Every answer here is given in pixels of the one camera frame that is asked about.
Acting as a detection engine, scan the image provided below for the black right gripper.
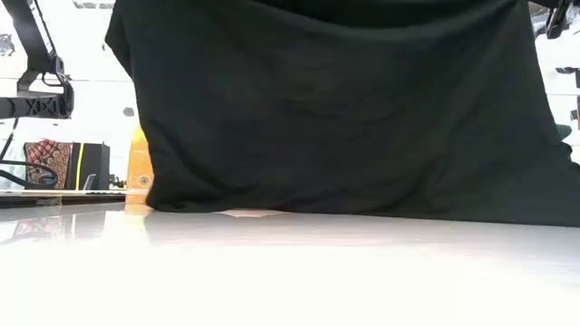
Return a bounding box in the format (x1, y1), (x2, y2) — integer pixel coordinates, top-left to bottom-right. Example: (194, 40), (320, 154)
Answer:
(527, 0), (573, 41)

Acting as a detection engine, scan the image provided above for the black shirt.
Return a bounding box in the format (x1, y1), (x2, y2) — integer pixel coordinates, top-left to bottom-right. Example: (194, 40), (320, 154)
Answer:
(104, 0), (580, 227)

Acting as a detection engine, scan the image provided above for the orange spray bottle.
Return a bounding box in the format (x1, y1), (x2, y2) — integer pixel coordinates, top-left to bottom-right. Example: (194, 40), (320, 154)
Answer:
(125, 125), (156, 205)

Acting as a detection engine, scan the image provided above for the black box with yellow stripe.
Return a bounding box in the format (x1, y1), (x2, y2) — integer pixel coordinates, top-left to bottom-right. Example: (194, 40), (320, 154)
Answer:
(65, 141), (111, 191)

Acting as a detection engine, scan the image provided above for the red patterned cloth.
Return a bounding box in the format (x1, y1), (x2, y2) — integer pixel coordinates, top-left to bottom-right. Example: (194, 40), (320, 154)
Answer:
(23, 139), (73, 190)

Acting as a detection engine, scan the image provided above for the black aluminium table frame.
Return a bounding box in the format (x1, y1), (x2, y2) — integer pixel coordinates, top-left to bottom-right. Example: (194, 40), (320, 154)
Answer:
(0, 188), (127, 208)

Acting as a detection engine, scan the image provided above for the black looped cable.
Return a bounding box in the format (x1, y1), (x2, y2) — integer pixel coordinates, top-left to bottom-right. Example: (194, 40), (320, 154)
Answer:
(0, 118), (60, 190)

